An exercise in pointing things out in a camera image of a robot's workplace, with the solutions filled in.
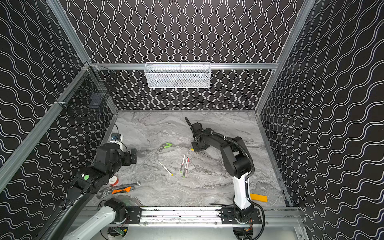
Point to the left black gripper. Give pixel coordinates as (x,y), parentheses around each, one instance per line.
(127,156)

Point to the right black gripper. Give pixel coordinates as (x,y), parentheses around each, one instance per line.
(196,132)

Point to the white pen light green end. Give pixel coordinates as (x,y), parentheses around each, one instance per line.
(182,164)

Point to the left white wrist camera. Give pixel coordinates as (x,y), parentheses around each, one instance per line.
(116,138)

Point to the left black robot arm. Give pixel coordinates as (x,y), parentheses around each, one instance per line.
(83,186)

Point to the pink pen red tip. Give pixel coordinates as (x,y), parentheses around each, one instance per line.
(187,165)

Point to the red white tape roll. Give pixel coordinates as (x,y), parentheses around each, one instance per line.
(113,181)

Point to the white wire mesh basket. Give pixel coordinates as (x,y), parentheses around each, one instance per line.
(178,75)

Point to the white pen yellow end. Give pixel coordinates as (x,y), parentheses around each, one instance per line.
(168,171)

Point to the black wire mesh basket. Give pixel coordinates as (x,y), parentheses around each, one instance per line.
(90,97)

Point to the yellow block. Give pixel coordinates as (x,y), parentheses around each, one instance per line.
(260,198)

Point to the orange handled pliers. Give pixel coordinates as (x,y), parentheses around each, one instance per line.
(117,191)

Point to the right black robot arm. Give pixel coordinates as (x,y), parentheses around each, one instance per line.
(237,161)

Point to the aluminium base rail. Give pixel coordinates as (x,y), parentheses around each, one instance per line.
(211,217)

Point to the silver wrench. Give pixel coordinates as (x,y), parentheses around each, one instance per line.
(122,186)

